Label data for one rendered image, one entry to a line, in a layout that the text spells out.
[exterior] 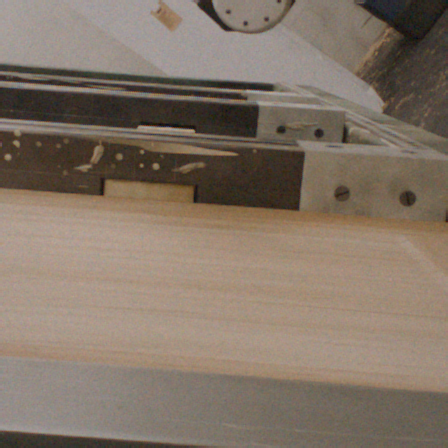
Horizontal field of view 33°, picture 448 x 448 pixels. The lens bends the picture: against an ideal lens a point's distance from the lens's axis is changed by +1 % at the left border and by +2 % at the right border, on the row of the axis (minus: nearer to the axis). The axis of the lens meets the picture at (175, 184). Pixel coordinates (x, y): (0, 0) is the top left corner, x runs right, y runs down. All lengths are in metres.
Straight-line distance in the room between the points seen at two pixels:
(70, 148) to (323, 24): 5.26
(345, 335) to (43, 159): 0.34
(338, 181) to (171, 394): 0.41
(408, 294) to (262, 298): 0.09
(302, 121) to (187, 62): 3.40
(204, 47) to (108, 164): 3.82
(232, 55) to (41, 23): 2.09
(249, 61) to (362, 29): 1.62
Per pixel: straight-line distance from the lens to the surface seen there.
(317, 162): 0.64
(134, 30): 4.49
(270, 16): 0.74
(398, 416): 0.27
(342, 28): 5.87
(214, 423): 0.25
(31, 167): 0.65
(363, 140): 1.00
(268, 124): 1.09
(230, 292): 0.43
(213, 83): 2.08
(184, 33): 4.45
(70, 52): 6.04
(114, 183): 0.64
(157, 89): 1.32
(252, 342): 0.37
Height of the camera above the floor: 1.16
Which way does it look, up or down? 5 degrees down
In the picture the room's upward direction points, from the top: 56 degrees counter-clockwise
